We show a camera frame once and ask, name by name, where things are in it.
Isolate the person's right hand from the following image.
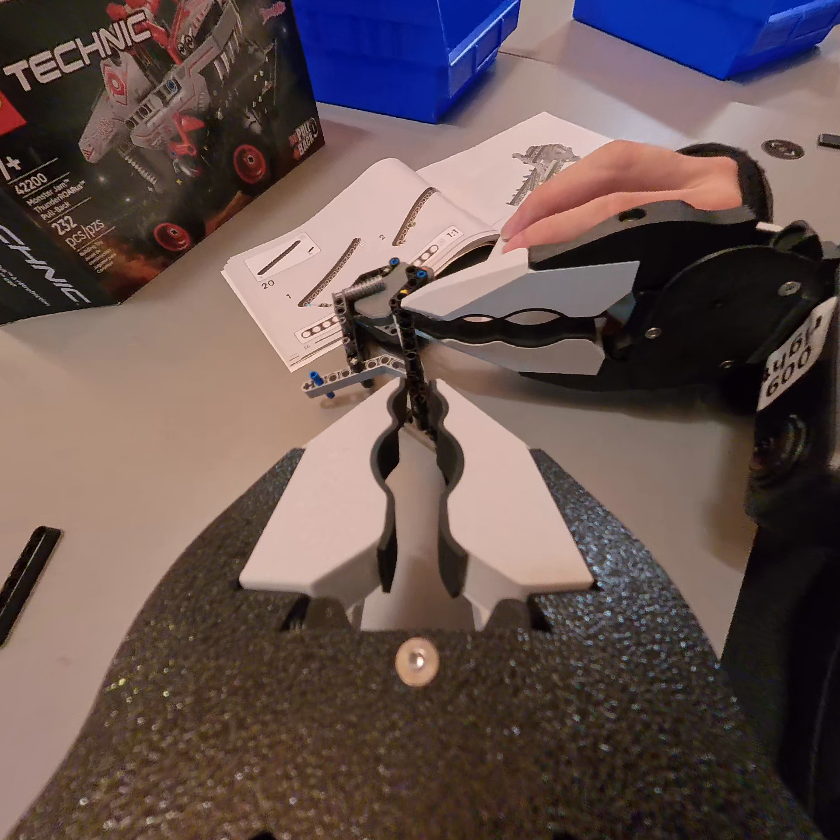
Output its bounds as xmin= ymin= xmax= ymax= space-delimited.
xmin=502 ymin=140 xmax=746 ymax=253

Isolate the grey desk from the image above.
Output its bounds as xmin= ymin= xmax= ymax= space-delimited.
xmin=0 ymin=13 xmax=840 ymax=664

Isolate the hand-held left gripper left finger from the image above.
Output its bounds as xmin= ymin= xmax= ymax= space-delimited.
xmin=237 ymin=378 xmax=404 ymax=630

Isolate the blue parts bin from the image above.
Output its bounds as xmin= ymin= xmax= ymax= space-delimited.
xmin=572 ymin=0 xmax=840 ymax=81
xmin=290 ymin=0 xmax=522 ymax=126

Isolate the white instruction booklet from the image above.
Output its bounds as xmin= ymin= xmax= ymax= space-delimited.
xmin=221 ymin=112 xmax=614 ymax=374

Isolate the grey black toy brick assembly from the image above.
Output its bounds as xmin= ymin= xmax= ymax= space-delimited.
xmin=301 ymin=257 xmax=460 ymax=447

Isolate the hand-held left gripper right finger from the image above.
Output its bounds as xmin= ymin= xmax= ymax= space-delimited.
xmin=433 ymin=379 xmax=596 ymax=631

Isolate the black toy set box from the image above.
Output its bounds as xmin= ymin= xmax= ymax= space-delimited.
xmin=0 ymin=0 xmax=326 ymax=326

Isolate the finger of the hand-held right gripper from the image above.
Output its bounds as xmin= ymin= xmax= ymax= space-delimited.
xmin=400 ymin=236 xmax=642 ymax=324
xmin=419 ymin=320 xmax=609 ymax=378

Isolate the black long brick beam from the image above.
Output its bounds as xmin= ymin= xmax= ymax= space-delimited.
xmin=0 ymin=525 xmax=63 ymax=647

